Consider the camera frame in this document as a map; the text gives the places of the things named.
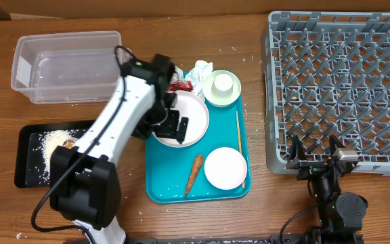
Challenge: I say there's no brown walnut food scrap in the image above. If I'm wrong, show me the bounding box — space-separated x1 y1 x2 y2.
63 139 75 149

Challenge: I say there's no crumpled white tissue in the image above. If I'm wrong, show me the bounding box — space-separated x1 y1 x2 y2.
185 60 213 102

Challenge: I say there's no red snack wrapper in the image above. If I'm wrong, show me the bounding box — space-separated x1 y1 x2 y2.
167 81 194 92

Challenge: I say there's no black tray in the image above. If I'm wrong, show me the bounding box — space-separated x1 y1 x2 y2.
14 120 94 188

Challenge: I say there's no small pink bowl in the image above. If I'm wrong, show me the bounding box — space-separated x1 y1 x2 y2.
204 147 248 190

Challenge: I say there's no teal plastic tray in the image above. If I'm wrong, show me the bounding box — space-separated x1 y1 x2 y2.
144 69 253 205

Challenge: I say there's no grey dishwasher rack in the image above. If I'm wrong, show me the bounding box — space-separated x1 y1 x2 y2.
261 11 390 176

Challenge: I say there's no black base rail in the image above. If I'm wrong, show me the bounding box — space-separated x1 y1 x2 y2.
129 235 321 244

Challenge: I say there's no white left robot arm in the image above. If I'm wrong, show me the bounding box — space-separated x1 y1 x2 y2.
31 54 189 243

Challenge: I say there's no pale green bowl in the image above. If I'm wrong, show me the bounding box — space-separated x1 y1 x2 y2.
202 70 242 107

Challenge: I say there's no white paper cup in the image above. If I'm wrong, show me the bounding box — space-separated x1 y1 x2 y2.
211 73 234 96

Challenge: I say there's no wooden chopstick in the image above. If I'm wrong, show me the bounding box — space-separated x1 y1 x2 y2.
236 111 246 188

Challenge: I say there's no large pink plate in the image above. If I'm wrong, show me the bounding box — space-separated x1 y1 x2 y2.
153 90 209 148

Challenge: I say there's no clear plastic bin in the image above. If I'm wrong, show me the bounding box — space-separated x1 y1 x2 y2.
11 30 131 104

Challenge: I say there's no pile of rice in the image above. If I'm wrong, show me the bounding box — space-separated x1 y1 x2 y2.
41 130 77 174

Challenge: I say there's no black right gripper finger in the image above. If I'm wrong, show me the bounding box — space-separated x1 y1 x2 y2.
329 134 345 159
289 136 306 161

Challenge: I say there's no orange carrot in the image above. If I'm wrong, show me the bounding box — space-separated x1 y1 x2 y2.
184 155 204 197

